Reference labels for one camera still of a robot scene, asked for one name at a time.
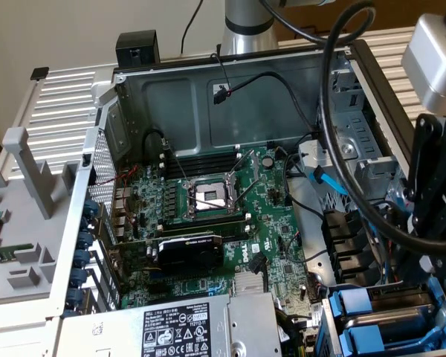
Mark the hard disk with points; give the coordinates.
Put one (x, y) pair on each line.
(394, 316)

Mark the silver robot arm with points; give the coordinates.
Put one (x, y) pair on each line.
(245, 33)

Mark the empty blue disk carrier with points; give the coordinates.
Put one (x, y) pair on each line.
(364, 336)

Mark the black plastic card retainer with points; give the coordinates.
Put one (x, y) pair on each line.
(342, 241)

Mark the brown cardboard box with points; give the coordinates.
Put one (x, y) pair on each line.
(394, 18)

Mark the round coin battery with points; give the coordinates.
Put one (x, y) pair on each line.
(268, 161)

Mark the steel socket cover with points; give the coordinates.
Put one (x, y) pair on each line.
(255, 163)

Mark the green motherboard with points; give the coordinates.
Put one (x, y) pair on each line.
(267, 227)

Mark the hard drive in blue caddy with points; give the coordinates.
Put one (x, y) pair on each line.
(329, 338)

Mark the silver chipset heatsink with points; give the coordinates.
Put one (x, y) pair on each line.
(248, 284)

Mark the CPU socket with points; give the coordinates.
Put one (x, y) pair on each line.
(210, 195)

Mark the black RAM slot bank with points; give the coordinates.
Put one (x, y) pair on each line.
(204, 163)
(200, 223)

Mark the thin steel locking lever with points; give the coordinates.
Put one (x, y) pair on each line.
(210, 202)
(178, 165)

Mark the black graphics card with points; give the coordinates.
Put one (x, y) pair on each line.
(193, 253)

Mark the open PC case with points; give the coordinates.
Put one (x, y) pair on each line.
(171, 100)

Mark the silver power supply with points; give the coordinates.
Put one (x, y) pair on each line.
(178, 327)

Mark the black box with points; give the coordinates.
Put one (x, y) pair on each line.
(137, 48)

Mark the blue slot retainer clip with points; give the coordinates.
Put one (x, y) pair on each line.
(86, 224)
(80, 278)
(91, 208)
(82, 259)
(76, 298)
(84, 240)

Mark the black plastic end cap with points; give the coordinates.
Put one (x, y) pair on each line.
(39, 73)

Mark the grey parts rack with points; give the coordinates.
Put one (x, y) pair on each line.
(29, 230)

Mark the green RAM stick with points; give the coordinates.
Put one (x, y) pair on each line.
(7, 253)

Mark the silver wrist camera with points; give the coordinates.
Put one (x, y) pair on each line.
(431, 63)

